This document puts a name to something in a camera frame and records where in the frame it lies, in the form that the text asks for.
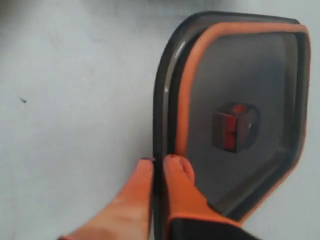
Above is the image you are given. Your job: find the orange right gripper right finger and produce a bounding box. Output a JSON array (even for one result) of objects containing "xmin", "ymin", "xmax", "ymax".
[{"xmin": 163, "ymin": 154, "xmax": 257, "ymax": 240}]

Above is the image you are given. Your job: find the dark transparent box lid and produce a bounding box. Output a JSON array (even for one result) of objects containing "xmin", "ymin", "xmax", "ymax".
[{"xmin": 153, "ymin": 11, "xmax": 311, "ymax": 240}]

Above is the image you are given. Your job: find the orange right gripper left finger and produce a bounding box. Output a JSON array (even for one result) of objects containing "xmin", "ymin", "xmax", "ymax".
[{"xmin": 59, "ymin": 158, "xmax": 154, "ymax": 240}]

